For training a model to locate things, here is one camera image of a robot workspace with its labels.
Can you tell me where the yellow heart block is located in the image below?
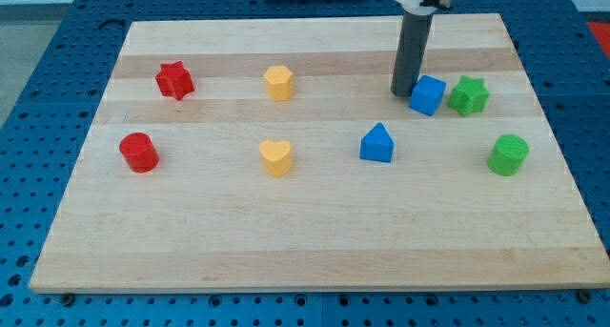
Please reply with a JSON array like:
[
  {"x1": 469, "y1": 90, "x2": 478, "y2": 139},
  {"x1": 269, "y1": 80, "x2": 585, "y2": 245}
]
[{"x1": 259, "y1": 140, "x2": 293, "y2": 177}]

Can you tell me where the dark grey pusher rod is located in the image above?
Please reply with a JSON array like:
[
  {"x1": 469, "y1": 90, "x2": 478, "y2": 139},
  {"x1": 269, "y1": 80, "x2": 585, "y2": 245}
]
[{"x1": 391, "y1": 12, "x2": 433, "y2": 98}]

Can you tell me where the green star block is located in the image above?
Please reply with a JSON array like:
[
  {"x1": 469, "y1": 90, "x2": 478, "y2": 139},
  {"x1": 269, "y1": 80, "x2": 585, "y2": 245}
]
[{"x1": 448, "y1": 75, "x2": 490, "y2": 117}]

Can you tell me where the light wooden board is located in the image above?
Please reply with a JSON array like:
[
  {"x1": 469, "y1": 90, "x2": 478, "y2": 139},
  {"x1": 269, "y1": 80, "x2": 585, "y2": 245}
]
[{"x1": 30, "y1": 13, "x2": 609, "y2": 294}]

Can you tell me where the red cylinder block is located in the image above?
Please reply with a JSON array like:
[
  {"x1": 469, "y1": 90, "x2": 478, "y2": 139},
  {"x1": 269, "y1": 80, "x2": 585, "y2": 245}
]
[{"x1": 119, "y1": 133, "x2": 160, "y2": 173}]

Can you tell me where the yellow hexagon block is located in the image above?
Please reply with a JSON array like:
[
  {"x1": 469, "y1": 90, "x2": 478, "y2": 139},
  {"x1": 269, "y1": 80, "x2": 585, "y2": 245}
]
[{"x1": 263, "y1": 65, "x2": 295, "y2": 102}]

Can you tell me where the green cylinder block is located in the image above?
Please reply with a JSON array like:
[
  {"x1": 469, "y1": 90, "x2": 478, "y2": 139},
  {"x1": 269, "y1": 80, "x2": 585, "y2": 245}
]
[{"x1": 487, "y1": 134, "x2": 529, "y2": 176}]

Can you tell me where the blue cube block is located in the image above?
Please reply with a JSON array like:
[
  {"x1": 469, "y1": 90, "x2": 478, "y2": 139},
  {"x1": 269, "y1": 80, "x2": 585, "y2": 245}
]
[{"x1": 409, "y1": 75, "x2": 447, "y2": 116}]

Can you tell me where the red star block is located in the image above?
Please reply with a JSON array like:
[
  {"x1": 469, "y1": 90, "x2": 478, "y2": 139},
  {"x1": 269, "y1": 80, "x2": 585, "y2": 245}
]
[{"x1": 155, "y1": 61, "x2": 194, "y2": 101}]

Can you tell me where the blue triangle block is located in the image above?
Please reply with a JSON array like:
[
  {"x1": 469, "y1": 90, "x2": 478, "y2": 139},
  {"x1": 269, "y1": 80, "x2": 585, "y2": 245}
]
[{"x1": 359, "y1": 122, "x2": 395, "y2": 163}]

